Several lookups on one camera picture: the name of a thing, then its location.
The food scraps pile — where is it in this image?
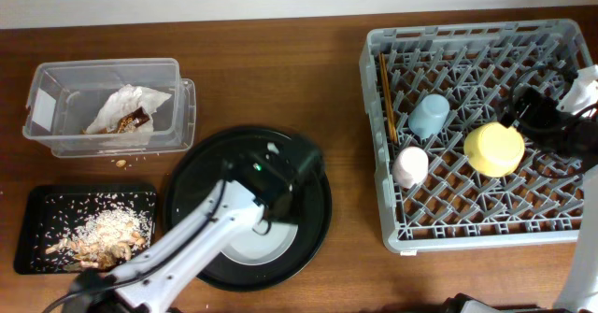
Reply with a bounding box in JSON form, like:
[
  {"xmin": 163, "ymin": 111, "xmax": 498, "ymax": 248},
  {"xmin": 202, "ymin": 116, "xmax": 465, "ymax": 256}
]
[{"xmin": 35, "ymin": 192, "xmax": 156, "ymax": 273}]

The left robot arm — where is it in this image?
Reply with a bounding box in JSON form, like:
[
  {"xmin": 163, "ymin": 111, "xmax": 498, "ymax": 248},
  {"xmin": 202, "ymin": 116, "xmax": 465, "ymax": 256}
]
[{"xmin": 46, "ymin": 135, "xmax": 322, "ymax": 312}]

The clear plastic bin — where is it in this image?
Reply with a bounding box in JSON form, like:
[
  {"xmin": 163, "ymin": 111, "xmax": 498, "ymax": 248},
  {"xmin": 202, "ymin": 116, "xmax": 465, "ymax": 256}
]
[{"xmin": 22, "ymin": 58, "xmax": 196, "ymax": 158}]

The pink cup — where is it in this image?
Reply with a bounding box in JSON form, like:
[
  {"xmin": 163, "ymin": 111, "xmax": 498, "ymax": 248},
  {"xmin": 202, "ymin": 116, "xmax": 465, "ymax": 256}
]
[{"xmin": 392, "ymin": 147, "xmax": 429, "ymax": 189}]

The grey dishwasher rack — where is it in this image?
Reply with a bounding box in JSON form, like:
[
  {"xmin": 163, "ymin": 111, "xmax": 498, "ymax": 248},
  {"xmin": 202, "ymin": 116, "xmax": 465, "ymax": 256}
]
[{"xmin": 359, "ymin": 19, "xmax": 592, "ymax": 254}]

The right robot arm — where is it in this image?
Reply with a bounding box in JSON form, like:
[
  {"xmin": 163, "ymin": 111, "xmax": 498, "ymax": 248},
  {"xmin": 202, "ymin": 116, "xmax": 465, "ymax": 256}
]
[{"xmin": 495, "ymin": 64, "xmax": 597, "ymax": 312}]

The white tissue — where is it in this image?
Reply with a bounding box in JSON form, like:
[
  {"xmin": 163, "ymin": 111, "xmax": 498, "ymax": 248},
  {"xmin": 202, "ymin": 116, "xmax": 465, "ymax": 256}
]
[{"xmin": 83, "ymin": 84, "xmax": 172, "ymax": 135}]

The gold snack wrapper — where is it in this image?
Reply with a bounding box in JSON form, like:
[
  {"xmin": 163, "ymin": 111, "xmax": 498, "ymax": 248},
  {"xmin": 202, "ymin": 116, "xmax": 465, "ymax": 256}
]
[{"xmin": 115, "ymin": 107, "xmax": 150, "ymax": 134}]

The grey plate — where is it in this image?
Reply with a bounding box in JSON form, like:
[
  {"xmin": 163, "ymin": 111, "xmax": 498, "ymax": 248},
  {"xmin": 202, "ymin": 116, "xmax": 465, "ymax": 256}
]
[{"xmin": 221, "ymin": 221, "xmax": 298, "ymax": 266}]

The yellow bowl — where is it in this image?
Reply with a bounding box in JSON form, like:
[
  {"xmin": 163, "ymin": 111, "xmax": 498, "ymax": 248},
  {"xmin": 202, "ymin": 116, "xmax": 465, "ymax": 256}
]
[{"xmin": 463, "ymin": 121, "xmax": 525, "ymax": 178}]

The round black serving tray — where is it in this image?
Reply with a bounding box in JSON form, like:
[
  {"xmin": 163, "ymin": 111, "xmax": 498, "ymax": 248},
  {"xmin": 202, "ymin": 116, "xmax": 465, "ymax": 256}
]
[{"xmin": 164, "ymin": 126, "xmax": 332, "ymax": 292}]

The wooden chopstick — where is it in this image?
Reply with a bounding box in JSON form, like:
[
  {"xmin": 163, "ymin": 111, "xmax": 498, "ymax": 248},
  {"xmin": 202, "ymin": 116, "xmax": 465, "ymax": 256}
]
[
  {"xmin": 377, "ymin": 52, "xmax": 396, "ymax": 144},
  {"xmin": 381, "ymin": 52, "xmax": 399, "ymax": 145}
]

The blue cup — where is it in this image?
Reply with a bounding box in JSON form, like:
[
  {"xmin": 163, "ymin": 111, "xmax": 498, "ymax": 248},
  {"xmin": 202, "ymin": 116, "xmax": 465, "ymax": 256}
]
[{"xmin": 407, "ymin": 94, "xmax": 450, "ymax": 139}]

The black rectangular tray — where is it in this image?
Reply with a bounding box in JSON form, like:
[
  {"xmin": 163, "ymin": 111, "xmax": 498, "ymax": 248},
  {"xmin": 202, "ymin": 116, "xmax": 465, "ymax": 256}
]
[{"xmin": 13, "ymin": 183, "xmax": 157, "ymax": 275}]

